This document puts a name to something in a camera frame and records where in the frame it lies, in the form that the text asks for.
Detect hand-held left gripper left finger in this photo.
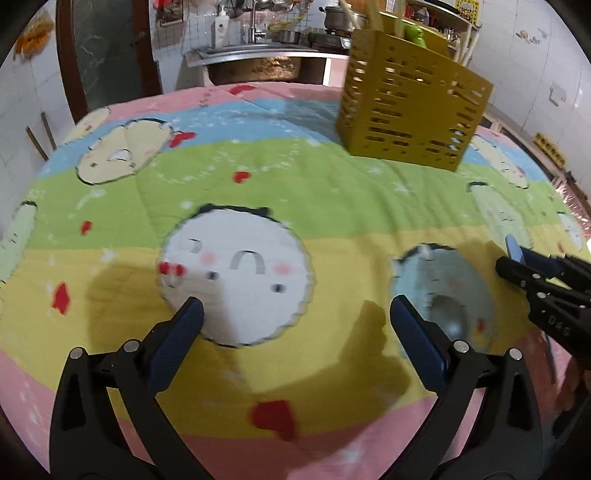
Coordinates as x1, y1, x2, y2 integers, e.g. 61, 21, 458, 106
48, 296, 218, 480

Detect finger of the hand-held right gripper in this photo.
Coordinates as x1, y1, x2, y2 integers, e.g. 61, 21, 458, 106
495, 257, 555, 297
505, 234, 591, 296

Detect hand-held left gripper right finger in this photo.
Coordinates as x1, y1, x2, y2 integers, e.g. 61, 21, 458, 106
383, 295, 544, 480

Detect yellow slotted utensil holder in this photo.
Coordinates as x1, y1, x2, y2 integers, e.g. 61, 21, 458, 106
335, 28, 495, 174

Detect person's right hand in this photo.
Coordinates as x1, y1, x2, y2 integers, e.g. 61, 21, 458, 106
555, 357, 591, 415

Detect shiny pink foil cover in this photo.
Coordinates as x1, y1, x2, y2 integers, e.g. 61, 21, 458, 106
554, 180, 591, 241

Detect yellow egg tray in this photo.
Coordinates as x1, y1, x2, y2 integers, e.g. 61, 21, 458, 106
533, 133, 568, 167

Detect cartoon printed blanket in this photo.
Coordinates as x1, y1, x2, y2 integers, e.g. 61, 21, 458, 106
0, 82, 591, 480

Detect leaning metal strips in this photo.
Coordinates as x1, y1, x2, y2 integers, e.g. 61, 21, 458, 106
25, 111, 58, 162

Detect green plastic utensil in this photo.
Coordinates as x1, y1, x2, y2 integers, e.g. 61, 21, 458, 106
404, 23, 428, 49

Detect corner shelf with bottles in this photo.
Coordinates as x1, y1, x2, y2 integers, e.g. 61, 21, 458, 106
338, 0, 483, 68

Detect stainless steel sink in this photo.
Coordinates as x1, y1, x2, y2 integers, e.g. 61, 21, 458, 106
185, 41, 352, 86

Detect steel gas stove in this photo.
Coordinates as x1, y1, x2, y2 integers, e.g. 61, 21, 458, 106
307, 30, 354, 49

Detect dark brown glass door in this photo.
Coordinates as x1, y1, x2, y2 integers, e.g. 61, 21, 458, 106
55, 0, 162, 125

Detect steel pot with lid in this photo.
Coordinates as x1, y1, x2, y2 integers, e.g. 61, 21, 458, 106
323, 4, 370, 33

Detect white dish soap bottle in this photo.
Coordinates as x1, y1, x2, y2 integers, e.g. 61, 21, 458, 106
211, 4, 230, 49

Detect metal faucet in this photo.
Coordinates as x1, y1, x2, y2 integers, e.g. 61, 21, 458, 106
247, 0, 269, 44

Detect hanging bag of oranges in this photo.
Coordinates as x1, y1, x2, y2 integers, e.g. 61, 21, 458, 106
14, 9, 54, 58

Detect small wire wall basket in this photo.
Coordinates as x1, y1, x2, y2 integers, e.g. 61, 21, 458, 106
154, 0, 185, 24

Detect yellow hose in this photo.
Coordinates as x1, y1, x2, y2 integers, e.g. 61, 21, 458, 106
268, 11, 308, 33

